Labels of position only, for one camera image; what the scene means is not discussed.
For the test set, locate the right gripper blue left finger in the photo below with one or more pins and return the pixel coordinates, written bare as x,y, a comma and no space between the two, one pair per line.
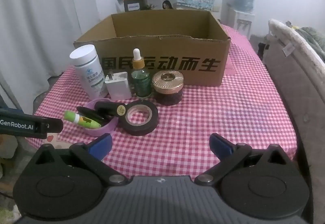
100,147

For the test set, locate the grey sofa with blankets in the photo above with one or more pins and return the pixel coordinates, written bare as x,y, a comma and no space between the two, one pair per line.
298,72

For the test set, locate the purple plastic bowl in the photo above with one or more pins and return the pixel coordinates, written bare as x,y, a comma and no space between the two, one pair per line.
107,128

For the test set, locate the brown cardboard box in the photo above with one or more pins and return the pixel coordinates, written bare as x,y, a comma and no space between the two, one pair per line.
190,41

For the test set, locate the green dropper bottle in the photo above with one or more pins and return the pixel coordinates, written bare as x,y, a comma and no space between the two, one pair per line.
140,75

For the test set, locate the green white marker pen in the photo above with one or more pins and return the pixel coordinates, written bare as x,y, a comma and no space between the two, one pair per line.
81,120

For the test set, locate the white wall charger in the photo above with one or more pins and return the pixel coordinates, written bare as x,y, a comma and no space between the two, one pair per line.
118,86

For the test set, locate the black electrical tape roll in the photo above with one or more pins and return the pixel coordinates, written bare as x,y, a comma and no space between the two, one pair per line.
140,119

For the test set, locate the white supplement bottle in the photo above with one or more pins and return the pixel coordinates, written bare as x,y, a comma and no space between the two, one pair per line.
89,70

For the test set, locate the gold lid cosmetic jar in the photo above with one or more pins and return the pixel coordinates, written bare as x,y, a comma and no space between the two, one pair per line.
168,86

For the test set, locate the water dispenser with bottle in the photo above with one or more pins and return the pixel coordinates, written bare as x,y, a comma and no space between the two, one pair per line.
238,14

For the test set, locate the white curtain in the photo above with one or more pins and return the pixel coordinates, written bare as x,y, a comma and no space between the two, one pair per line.
37,38

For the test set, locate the black cylinder tube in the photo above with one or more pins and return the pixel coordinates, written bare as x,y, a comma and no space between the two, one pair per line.
108,108

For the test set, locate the pink checkered tablecloth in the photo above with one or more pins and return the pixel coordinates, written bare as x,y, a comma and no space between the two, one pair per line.
246,108

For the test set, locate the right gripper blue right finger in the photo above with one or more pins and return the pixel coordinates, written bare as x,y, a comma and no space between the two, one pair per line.
220,146

